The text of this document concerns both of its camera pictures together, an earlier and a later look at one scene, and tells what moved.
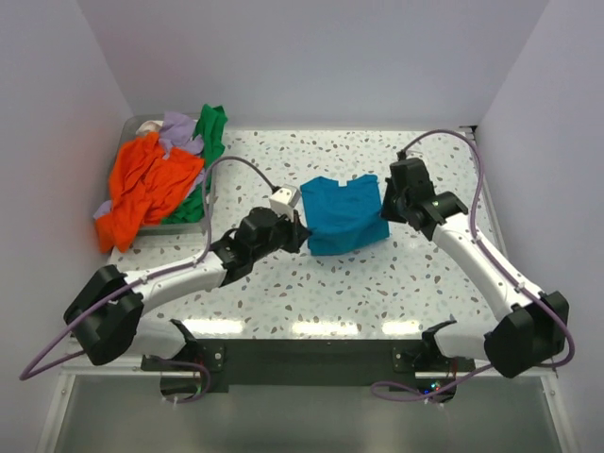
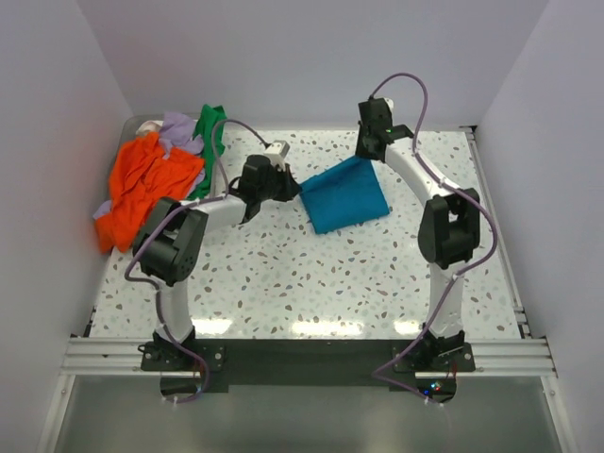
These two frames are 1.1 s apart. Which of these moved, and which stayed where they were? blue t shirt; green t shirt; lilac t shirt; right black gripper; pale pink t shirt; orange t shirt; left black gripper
Moved: right black gripper; left black gripper; blue t shirt
Stayed: orange t shirt; green t shirt; lilac t shirt; pale pink t shirt
